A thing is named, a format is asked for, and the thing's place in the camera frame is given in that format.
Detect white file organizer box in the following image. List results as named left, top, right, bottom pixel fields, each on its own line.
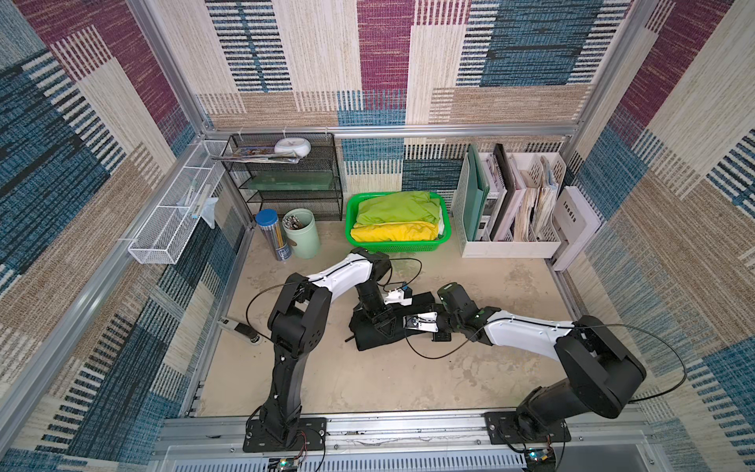
left=451, top=144, right=565, bottom=259

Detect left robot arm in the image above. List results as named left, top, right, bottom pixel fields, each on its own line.
left=259, top=248, right=406, bottom=448

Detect grey marker pen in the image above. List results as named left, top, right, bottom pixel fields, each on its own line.
left=218, top=318, right=261, bottom=345

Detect black wire shelf rack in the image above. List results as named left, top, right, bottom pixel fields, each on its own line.
left=220, top=133, right=344, bottom=221

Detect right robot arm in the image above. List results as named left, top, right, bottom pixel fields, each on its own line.
left=403, top=282, right=647, bottom=444

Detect white round object on shelf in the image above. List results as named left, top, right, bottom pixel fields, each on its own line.
left=274, top=138, right=312, bottom=159

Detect green folder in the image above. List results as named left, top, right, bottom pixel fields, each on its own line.
left=463, top=145, right=490, bottom=242

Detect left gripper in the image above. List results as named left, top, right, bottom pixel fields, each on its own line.
left=355, top=284, right=397, bottom=339

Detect blue lid pencil jar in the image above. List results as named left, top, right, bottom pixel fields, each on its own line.
left=255, top=208, right=292, bottom=262

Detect black shorts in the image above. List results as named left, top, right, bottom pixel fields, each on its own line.
left=348, top=292, right=436, bottom=351

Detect white wire wall basket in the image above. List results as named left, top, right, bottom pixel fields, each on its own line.
left=128, top=140, right=225, bottom=265

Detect mint green cup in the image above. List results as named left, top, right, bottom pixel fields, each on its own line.
left=282, top=208, right=320, bottom=260

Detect white box with text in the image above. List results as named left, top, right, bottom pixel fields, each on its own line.
left=552, top=186, right=601, bottom=271

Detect lime green folded cloth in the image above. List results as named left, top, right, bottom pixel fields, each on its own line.
left=356, top=191, right=442, bottom=226

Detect green plastic basket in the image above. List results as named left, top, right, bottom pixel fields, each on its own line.
left=345, top=192, right=451, bottom=253

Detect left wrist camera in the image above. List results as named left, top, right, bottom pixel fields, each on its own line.
left=383, top=285, right=413, bottom=306

